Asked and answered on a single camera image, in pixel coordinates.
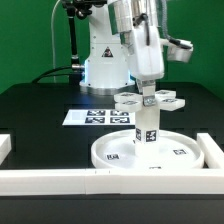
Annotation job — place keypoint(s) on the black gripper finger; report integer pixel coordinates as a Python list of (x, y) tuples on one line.
[(148, 92)]

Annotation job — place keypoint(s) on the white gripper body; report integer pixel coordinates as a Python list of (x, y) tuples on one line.
[(144, 54)]

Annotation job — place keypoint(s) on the white cross-shaped table base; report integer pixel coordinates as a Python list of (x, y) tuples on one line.
[(133, 102)]

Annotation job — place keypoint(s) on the white round table top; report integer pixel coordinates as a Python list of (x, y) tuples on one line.
[(171, 151)]

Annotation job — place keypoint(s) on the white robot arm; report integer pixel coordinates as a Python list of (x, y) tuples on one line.
[(106, 68)]

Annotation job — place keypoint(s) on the white marker sheet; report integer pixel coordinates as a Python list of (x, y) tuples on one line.
[(82, 117)]

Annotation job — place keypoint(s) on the white U-shaped boundary fence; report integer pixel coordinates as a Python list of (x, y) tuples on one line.
[(112, 181)]

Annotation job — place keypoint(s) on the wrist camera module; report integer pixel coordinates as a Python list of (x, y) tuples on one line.
[(181, 53)]

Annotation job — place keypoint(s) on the black camera stand pole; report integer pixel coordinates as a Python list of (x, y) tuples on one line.
[(80, 9)]

